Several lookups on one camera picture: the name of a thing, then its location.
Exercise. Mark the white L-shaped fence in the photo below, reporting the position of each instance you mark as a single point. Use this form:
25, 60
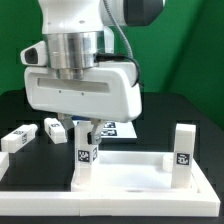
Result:
203, 203

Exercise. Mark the white desk top tray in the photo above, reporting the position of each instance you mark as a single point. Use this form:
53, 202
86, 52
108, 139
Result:
123, 171

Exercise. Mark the fiducial marker sheet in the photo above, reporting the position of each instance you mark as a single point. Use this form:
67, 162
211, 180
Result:
117, 130

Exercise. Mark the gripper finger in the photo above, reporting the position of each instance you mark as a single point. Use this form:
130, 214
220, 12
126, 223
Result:
66, 120
94, 136

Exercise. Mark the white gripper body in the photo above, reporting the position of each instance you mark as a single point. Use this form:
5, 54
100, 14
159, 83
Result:
108, 91

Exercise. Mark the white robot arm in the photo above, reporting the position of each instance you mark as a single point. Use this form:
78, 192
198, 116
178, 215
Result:
75, 71

